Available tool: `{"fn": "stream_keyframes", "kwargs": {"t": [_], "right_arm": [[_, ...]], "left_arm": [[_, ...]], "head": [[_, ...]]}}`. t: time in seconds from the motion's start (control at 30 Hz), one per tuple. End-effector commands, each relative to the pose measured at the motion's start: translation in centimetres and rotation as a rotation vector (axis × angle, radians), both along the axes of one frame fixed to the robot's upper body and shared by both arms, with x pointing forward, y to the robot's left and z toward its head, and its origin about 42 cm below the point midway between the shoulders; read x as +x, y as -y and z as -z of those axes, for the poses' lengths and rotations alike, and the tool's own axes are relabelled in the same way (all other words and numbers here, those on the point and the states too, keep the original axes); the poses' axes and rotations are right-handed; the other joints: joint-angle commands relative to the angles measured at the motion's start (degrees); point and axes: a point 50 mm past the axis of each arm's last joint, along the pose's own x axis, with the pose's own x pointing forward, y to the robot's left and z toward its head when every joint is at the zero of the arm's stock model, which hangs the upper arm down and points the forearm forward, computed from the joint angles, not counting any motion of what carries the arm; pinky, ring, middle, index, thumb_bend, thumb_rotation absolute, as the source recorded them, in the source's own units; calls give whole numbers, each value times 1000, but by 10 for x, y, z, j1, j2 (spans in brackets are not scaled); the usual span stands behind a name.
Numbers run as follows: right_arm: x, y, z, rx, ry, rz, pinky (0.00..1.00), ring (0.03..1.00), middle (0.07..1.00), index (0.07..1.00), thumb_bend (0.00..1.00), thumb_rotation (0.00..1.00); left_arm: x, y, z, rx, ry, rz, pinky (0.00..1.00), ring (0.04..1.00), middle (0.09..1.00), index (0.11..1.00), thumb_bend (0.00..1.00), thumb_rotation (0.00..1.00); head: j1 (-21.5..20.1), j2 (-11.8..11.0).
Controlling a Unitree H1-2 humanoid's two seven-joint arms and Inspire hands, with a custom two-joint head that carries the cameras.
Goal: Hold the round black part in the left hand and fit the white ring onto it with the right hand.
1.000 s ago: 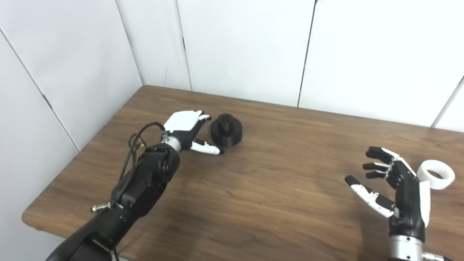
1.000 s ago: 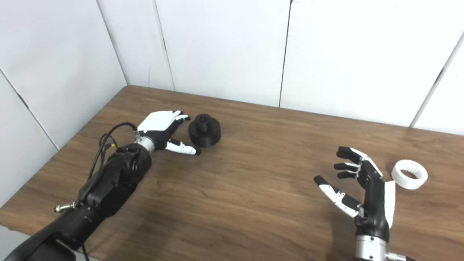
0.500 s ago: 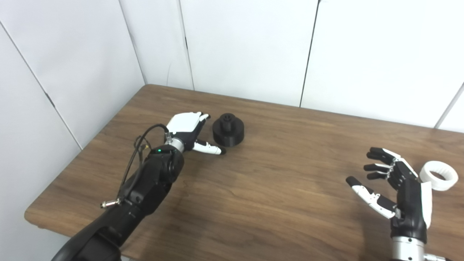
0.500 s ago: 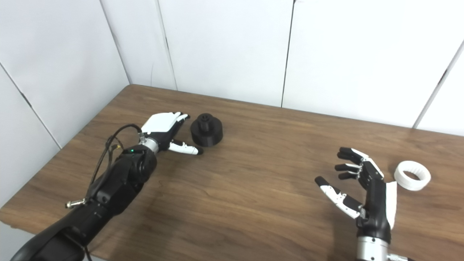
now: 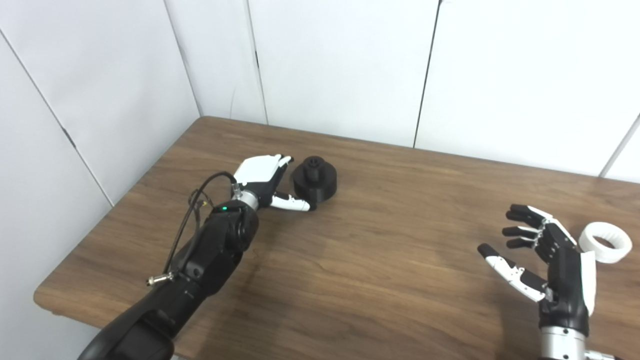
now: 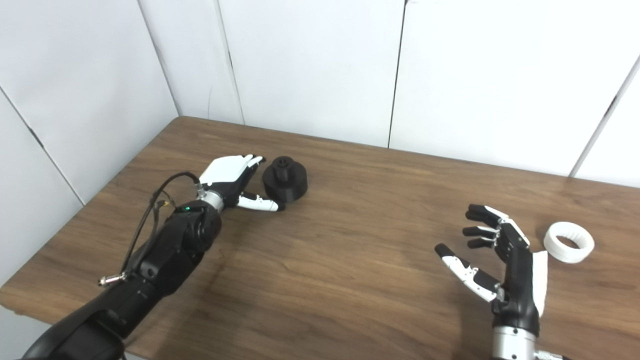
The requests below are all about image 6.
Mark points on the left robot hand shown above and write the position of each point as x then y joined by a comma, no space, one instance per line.
232,180

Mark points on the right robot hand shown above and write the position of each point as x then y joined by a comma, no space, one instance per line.
515,280

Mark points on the round black part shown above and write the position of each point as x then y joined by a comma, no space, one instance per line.
285,178

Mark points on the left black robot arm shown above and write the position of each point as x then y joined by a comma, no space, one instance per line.
145,280

